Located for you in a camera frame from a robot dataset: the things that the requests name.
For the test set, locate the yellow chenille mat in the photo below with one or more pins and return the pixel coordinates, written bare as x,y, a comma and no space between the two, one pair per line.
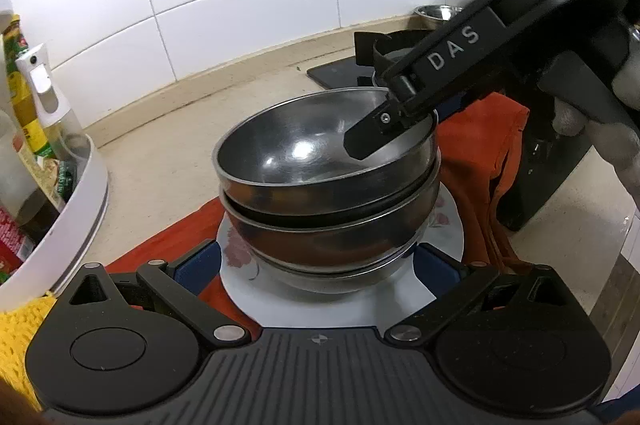
20,345

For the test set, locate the stainless steel bowl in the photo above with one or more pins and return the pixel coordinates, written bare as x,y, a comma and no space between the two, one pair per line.
325,280
310,240
280,155
439,12

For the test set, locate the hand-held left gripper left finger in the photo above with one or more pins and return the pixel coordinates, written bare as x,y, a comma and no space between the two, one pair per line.
200,262

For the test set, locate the green yellow label bottle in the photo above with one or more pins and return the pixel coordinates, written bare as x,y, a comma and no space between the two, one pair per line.
20,105

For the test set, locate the white floral plate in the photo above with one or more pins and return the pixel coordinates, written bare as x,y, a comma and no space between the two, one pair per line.
380,305

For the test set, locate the black gas stove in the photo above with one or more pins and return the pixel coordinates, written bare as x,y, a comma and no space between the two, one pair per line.
545,175

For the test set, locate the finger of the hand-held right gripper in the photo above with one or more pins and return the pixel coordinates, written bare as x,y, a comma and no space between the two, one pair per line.
450,50

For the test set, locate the red label sauce bottle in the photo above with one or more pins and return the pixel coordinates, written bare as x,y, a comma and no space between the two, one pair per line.
12,245

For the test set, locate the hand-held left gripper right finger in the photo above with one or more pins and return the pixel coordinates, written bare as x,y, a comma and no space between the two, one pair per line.
437,267

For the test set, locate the clear spray bottle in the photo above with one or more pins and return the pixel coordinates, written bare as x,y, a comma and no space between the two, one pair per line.
50,105

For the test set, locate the white two-tier condiment rack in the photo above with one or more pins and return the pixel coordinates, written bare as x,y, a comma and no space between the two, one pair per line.
75,225

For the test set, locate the person's right hand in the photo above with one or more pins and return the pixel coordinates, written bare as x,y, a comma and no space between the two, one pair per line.
625,155

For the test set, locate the green beige seasoning packet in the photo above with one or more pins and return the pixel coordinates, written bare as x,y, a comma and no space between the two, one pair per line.
57,177

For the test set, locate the red cloth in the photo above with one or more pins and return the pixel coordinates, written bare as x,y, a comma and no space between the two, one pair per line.
480,145

